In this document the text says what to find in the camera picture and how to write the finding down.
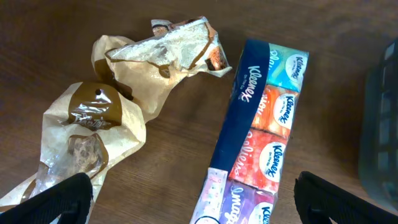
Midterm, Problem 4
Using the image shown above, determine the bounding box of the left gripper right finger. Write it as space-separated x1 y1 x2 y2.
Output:
294 171 397 224

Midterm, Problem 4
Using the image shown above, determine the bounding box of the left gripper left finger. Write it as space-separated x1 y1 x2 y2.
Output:
1 173 93 224

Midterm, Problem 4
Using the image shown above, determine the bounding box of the brown bread bag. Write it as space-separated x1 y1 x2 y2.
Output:
1 82 146 212
91 16 232 121

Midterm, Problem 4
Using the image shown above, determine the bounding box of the grey plastic basket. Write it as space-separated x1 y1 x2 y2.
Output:
358 40 397 212

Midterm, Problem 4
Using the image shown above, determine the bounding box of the Kleenex tissue multipack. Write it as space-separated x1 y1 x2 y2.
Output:
190 40 309 224

